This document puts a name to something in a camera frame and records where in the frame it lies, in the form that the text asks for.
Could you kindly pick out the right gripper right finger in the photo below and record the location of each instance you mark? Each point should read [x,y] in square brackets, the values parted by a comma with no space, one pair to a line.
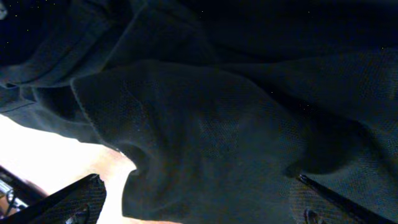
[313,203]

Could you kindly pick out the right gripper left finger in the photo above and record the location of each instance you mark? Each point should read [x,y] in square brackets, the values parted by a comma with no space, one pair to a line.
[80,203]

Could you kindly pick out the black t-shirt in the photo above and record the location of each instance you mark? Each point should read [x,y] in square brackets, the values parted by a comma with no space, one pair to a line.
[219,104]

